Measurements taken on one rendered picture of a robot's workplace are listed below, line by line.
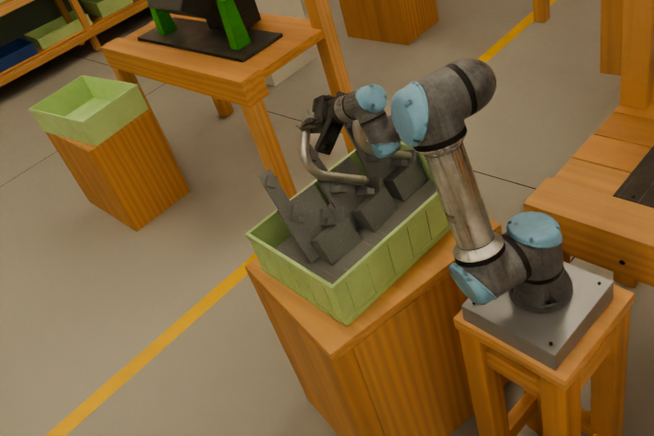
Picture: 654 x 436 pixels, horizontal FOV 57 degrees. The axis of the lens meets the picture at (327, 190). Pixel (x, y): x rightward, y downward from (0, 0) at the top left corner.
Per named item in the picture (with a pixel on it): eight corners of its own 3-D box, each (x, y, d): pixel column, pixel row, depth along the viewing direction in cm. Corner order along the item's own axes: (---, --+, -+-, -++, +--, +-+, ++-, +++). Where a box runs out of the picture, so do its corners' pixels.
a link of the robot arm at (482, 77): (502, 33, 121) (422, 90, 170) (457, 56, 119) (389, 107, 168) (529, 85, 122) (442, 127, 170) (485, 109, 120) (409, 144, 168)
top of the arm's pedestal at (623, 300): (565, 391, 140) (565, 381, 138) (454, 327, 162) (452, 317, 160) (634, 303, 154) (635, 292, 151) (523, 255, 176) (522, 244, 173)
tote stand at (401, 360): (386, 492, 214) (330, 355, 168) (307, 398, 252) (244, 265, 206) (518, 373, 237) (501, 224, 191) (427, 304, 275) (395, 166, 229)
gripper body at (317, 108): (333, 105, 182) (356, 95, 172) (330, 132, 180) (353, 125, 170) (310, 99, 178) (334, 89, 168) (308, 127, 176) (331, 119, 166)
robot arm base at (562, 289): (554, 322, 143) (552, 295, 137) (497, 299, 153) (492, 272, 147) (583, 279, 150) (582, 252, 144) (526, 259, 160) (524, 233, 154)
